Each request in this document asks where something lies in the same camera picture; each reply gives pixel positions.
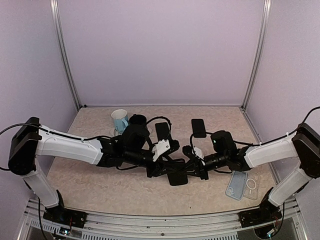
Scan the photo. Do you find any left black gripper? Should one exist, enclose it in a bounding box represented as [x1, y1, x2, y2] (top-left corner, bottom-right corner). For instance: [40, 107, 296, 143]
[124, 148, 177, 178]

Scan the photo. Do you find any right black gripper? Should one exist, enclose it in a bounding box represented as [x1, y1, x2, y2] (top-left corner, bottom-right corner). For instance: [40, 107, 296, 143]
[179, 151, 229, 180]

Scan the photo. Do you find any black phone case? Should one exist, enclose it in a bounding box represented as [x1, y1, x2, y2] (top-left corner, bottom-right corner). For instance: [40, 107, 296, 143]
[166, 158, 188, 186]

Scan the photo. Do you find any black phone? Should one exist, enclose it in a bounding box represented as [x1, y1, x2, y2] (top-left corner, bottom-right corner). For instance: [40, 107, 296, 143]
[155, 122, 172, 142]
[191, 118, 207, 138]

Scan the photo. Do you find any light blue phone case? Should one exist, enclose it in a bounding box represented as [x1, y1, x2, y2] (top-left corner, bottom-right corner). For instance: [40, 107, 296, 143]
[225, 171, 248, 201]

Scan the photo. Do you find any clear magsafe phone case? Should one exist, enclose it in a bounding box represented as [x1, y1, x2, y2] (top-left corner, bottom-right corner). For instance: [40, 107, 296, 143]
[243, 173, 260, 201]

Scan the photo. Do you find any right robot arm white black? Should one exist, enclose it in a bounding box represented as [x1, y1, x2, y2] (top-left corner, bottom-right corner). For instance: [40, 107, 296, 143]
[191, 123, 320, 222]

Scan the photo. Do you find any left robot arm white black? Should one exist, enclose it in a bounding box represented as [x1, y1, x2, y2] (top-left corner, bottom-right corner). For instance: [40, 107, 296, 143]
[8, 117, 171, 223]

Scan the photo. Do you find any dark green ceramic mug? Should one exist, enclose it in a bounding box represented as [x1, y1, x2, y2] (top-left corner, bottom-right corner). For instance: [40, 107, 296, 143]
[129, 114, 147, 126]

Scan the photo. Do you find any white grey ringed plate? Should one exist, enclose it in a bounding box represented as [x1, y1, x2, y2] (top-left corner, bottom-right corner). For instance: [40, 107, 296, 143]
[109, 127, 123, 137]

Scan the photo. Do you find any light blue ceramic mug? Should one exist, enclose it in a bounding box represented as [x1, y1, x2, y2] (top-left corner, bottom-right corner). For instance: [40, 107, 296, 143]
[111, 109, 129, 134]

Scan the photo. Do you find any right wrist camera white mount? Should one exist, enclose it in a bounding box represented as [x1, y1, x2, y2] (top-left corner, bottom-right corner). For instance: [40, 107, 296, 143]
[192, 146, 204, 160]

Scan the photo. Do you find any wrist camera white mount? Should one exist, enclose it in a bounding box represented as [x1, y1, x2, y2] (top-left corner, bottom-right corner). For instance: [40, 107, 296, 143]
[192, 146, 204, 160]
[151, 139, 170, 162]

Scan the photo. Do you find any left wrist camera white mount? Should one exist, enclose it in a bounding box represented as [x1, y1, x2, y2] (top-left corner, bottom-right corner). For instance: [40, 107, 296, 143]
[151, 139, 170, 162]

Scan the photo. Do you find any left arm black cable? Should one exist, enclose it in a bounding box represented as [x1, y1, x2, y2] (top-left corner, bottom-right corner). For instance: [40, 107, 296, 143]
[0, 115, 174, 171]

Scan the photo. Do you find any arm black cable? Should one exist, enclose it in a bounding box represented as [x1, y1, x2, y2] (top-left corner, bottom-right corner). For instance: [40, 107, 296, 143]
[188, 106, 320, 151]
[0, 115, 174, 171]

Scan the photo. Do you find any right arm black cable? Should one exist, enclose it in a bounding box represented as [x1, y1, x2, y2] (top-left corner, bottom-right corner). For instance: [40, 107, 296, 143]
[188, 106, 320, 151]

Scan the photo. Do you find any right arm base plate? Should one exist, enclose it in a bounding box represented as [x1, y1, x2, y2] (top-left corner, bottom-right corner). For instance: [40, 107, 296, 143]
[238, 208, 282, 228]

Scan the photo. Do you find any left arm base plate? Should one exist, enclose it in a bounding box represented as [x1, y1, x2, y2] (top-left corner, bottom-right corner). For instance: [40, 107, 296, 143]
[43, 208, 88, 229]

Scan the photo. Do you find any front aluminium rail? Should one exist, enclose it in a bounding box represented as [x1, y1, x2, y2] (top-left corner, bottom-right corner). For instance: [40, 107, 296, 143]
[14, 201, 308, 240]

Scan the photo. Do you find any right aluminium frame post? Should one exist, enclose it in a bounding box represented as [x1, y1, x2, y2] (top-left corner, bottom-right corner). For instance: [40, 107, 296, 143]
[241, 0, 272, 112]

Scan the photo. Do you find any aluminium frame post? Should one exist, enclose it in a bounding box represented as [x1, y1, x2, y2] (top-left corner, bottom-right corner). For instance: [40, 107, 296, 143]
[50, 0, 82, 111]
[241, 0, 272, 112]

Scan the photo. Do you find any left aluminium frame post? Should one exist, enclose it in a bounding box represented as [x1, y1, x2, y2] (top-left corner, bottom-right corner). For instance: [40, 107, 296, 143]
[50, 0, 82, 111]

